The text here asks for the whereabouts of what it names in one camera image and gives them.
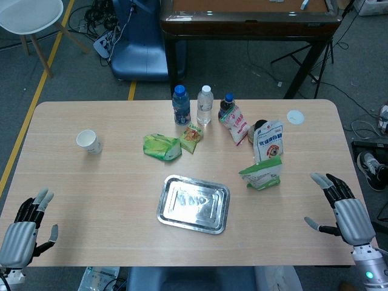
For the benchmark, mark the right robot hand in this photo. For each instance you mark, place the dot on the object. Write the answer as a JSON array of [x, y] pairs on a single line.
[[353, 218]]

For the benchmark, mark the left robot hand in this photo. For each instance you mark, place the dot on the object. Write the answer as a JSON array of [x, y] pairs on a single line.
[[19, 242]]

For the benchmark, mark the green and white plastic bag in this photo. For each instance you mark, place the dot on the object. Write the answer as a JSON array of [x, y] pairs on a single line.
[[262, 175]]

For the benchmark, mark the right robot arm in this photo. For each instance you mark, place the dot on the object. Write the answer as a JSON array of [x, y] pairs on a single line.
[[371, 266]]

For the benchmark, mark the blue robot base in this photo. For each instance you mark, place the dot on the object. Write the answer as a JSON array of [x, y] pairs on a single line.
[[139, 51]]

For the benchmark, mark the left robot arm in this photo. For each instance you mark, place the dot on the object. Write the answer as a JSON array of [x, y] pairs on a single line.
[[9, 277]]

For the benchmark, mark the white red salt packet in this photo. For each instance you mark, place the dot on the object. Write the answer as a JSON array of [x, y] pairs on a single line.
[[239, 125]]

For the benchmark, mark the rectangular metal tray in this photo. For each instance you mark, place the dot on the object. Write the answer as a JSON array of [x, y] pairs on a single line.
[[194, 204]]

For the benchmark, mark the small green orange snack packet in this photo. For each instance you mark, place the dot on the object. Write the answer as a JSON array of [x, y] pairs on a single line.
[[191, 138]]

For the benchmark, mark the black white sneaker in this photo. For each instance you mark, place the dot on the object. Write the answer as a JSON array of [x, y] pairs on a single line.
[[371, 169]]

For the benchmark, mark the clear plastic bag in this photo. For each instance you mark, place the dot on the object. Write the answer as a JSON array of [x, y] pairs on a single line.
[[97, 279]]

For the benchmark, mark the white sugar bag blue print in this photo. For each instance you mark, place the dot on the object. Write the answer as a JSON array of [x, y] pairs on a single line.
[[269, 144]]

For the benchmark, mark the white round lid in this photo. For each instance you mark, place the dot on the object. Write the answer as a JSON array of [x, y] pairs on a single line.
[[296, 117]]

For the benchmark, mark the white paper cup stack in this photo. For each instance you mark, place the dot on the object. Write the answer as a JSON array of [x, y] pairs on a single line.
[[89, 144]]

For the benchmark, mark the dark round can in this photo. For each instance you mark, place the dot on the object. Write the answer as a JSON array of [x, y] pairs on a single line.
[[254, 131]]

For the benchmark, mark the black tripod stand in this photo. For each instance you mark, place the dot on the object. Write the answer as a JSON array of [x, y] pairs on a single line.
[[324, 57]]

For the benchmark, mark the dark drink bottle blue cap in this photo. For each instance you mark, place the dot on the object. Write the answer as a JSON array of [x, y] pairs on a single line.
[[226, 106]]

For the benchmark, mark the large green plastic bag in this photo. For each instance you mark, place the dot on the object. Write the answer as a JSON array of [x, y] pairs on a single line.
[[160, 147]]

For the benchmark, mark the clear water bottle white cap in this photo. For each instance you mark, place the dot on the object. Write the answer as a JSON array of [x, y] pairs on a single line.
[[205, 106]]

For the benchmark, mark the white blue mahjong tile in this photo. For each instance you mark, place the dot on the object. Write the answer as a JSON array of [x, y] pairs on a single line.
[[305, 3]]

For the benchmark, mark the dark wood mahjong table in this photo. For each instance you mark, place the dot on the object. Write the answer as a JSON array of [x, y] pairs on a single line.
[[242, 27]]

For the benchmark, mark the white chair wooden legs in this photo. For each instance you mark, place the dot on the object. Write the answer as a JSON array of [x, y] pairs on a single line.
[[27, 15]]

